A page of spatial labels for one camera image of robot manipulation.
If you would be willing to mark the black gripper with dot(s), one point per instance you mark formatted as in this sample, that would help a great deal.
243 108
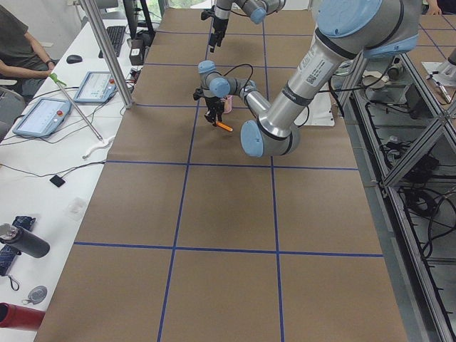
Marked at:
217 26
213 103

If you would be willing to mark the orange highlighter pen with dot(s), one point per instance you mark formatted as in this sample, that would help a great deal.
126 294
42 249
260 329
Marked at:
224 126

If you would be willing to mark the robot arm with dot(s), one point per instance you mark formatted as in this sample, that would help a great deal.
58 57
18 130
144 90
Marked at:
343 30
255 10

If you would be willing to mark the pink mesh pen holder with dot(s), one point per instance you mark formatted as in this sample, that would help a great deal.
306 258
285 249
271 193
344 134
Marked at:
227 101

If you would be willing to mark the black box with label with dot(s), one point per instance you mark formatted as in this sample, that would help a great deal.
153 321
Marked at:
137 52

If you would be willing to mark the black keyboard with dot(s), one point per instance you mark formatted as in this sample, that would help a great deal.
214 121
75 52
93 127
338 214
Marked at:
116 35

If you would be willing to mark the far teach pendant tablet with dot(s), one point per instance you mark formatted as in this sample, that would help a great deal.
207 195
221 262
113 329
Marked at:
95 88

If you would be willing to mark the teach pendant tablet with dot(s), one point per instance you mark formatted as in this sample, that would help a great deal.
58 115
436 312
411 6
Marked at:
95 88
43 118

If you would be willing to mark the black computer mouse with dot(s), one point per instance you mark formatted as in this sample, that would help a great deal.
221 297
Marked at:
73 58

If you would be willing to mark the near teach pendant tablet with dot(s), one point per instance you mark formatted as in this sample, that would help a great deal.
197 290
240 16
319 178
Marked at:
43 118

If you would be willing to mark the small black square device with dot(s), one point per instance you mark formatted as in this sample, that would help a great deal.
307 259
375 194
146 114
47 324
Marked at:
57 181

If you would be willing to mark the seated person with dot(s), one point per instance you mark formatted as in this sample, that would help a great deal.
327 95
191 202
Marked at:
23 58

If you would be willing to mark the black water bottle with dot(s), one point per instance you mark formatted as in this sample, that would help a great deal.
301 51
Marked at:
23 240

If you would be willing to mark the round metal lid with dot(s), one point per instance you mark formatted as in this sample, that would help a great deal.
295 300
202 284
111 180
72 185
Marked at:
37 295

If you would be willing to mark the red bottle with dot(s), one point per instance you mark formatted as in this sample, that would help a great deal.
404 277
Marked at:
21 317

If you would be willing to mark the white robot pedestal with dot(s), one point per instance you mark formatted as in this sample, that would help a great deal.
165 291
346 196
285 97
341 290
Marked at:
318 112

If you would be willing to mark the aluminium frame post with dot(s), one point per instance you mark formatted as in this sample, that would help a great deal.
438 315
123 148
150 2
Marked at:
102 38

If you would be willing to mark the metal rod with green handle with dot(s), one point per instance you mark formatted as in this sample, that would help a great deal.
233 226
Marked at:
62 87

